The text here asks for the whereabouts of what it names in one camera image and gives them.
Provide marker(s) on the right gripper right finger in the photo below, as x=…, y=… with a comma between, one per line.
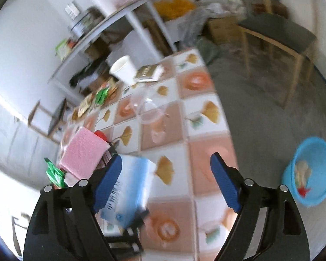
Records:
x=283, y=237

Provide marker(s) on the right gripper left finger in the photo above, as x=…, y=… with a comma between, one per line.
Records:
x=63, y=225

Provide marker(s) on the green snack bag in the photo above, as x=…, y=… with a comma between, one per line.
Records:
x=55, y=175

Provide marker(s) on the blue white tissue box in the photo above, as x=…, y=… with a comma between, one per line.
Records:
x=131, y=191

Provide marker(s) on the pink sponge pack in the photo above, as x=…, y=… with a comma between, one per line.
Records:
x=83, y=153

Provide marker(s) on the white milk bottle red cap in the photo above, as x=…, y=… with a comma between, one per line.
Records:
x=101, y=135

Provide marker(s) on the clear plastic cup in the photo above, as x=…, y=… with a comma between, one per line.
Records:
x=148, y=105

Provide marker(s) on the grey charging cable box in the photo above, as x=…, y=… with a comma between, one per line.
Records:
x=120, y=236

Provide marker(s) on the blue plastic basket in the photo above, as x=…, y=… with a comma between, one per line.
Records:
x=313, y=151

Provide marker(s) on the wooden chair left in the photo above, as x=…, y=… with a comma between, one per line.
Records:
x=49, y=124

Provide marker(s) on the wooden chair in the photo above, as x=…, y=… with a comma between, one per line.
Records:
x=287, y=35
x=49, y=124

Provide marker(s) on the yellow snack packet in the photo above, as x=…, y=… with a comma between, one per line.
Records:
x=85, y=104

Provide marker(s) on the small green snack packet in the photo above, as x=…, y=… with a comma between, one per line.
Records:
x=101, y=96

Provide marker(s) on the white paper cup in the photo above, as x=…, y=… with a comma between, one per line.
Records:
x=124, y=70

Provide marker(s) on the green packet on shelf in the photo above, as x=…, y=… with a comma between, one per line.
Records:
x=62, y=50

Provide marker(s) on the wooden chair right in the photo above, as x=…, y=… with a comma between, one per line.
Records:
x=287, y=35

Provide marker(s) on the metal pot on shelf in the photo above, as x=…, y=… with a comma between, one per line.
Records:
x=85, y=22

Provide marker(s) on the paper towel roll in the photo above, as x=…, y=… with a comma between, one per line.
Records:
x=107, y=7

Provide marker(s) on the orange plastic bag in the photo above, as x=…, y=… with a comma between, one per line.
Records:
x=173, y=9

